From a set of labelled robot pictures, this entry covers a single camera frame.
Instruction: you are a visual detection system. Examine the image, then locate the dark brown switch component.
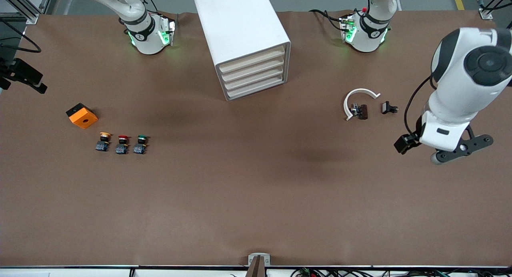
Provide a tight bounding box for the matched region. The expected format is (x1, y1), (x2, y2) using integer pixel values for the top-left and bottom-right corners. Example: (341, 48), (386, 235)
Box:
(350, 104), (368, 120)

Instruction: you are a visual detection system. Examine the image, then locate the white curved plastic ring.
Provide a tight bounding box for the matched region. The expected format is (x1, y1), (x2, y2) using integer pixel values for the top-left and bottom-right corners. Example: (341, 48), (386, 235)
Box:
(344, 88), (381, 122)

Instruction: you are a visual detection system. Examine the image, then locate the aluminium frame post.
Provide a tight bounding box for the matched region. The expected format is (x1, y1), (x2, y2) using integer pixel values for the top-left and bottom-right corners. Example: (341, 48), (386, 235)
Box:
(474, 0), (512, 20)
(0, 0), (54, 26)

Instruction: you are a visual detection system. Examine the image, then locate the orange button box black base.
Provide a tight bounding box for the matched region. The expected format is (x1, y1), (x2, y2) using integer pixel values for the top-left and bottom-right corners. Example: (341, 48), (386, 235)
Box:
(66, 103), (98, 130)

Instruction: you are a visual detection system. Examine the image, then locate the white table edge rail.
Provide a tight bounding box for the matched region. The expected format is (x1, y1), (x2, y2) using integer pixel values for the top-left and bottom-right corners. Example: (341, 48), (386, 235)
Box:
(0, 265), (512, 277)

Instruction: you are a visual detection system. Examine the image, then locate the brown table cover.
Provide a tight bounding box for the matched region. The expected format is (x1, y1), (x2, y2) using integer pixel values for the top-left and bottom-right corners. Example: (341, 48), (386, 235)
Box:
(0, 9), (512, 267)

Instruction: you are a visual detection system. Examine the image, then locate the black arm base cable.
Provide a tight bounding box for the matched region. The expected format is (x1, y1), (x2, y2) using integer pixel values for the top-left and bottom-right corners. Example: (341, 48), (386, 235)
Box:
(309, 9), (348, 32)

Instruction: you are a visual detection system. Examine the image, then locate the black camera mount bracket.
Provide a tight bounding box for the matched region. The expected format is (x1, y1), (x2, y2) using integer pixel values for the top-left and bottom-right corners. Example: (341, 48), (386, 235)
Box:
(435, 124), (494, 164)

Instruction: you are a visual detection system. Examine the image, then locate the red push button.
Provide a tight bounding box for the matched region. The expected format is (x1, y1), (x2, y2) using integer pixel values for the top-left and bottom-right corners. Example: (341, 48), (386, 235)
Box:
(115, 135), (132, 155)

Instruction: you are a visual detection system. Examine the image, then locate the white drawer cabinet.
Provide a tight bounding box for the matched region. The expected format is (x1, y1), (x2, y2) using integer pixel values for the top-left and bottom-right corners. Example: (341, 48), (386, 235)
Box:
(194, 0), (291, 102)

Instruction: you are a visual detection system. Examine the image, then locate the green push button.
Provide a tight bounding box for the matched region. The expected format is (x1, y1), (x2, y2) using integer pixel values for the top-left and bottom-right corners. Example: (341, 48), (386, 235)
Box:
(133, 135), (150, 155)

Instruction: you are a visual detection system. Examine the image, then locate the cream drawer front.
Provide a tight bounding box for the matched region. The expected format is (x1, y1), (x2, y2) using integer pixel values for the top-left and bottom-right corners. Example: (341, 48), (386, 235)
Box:
(223, 66), (285, 92)
(226, 76), (286, 100)
(218, 45), (286, 73)
(221, 56), (285, 83)

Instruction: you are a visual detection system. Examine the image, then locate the grey metal bracket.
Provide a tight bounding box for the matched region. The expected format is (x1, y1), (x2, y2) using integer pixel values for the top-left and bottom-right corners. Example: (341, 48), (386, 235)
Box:
(246, 253), (271, 277)

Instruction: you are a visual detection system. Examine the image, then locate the yellow push button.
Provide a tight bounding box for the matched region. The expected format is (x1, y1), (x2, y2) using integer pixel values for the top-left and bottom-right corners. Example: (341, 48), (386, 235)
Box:
(95, 132), (112, 152)

